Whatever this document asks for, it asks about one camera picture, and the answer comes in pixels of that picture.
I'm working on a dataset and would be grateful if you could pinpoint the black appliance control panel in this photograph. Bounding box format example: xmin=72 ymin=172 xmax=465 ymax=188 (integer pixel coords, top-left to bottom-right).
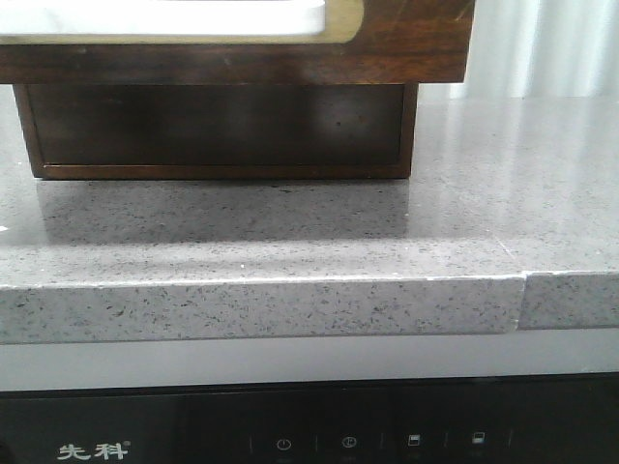
xmin=1 ymin=373 xmax=618 ymax=463

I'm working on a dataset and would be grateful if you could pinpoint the dark brown wooden drawer cabinet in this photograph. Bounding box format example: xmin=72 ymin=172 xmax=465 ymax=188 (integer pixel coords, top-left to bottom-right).
xmin=13 ymin=83 xmax=418 ymax=180

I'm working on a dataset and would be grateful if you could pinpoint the white drawer handle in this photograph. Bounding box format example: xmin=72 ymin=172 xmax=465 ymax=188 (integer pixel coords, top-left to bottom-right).
xmin=1 ymin=1 xmax=326 ymax=36

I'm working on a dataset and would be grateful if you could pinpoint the dark wooden drawer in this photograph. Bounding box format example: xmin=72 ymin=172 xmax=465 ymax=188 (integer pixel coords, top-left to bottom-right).
xmin=1 ymin=1 xmax=475 ymax=84

